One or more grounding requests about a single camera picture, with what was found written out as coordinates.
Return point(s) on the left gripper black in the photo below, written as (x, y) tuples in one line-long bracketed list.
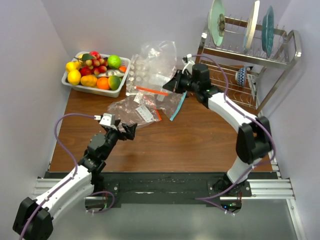
[(128, 135)]

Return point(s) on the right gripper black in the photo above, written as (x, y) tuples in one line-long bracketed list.
[(174, 84)]

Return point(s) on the clear zip bag orange zipper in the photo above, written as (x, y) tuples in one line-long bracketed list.
[(160, 62)]

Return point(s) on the green yellow mango fruit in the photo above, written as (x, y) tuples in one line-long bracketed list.
[(114, 82)]

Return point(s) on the orange fruit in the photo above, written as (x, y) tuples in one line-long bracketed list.
[(103, 83)]

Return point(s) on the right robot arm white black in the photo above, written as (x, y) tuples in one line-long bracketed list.
[(254, 140)]

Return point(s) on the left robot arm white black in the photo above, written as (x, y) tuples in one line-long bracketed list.
[(36, 218)]

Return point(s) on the crumpled clear zip bag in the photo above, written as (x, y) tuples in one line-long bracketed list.
[(130, 112)]

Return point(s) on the white plastic fruit tray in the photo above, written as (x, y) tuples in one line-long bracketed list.
[(93, 90)]

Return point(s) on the small orange tangerine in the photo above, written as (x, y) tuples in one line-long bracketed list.
[(122, 69)]

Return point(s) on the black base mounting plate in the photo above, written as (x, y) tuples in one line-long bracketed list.
[(163, 188)]

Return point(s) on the silver toy fish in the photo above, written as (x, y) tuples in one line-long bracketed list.
[(111, 72)]

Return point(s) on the green lime fruit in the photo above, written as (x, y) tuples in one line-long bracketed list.
[(114, 61)]

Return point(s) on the blue white patterned bowl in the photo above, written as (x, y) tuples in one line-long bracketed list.
[(241, 76)]

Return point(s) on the red lychee bunch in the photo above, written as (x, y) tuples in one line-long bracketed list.
[(97, 66)]

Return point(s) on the red apple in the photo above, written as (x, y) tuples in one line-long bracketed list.
[(85, 71)]

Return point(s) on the steel dish rack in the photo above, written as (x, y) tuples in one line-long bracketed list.
[(264, 75)]

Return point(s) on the yellow lemon front left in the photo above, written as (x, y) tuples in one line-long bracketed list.
[(74, 77)]

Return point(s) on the mint green plate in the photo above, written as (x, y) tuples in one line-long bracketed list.
[(217, 22)]

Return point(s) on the white cream plate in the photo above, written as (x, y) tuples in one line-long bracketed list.
[(251, 27)]

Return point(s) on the teal blue plate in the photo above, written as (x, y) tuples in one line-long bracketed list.
[(267, 33)]

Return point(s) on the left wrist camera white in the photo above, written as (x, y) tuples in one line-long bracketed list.
[(109, 121)]

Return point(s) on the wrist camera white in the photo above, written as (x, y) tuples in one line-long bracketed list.
[(188, 63), (109, 121)]

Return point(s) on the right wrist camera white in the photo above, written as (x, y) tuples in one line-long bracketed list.
[(188, 63)]

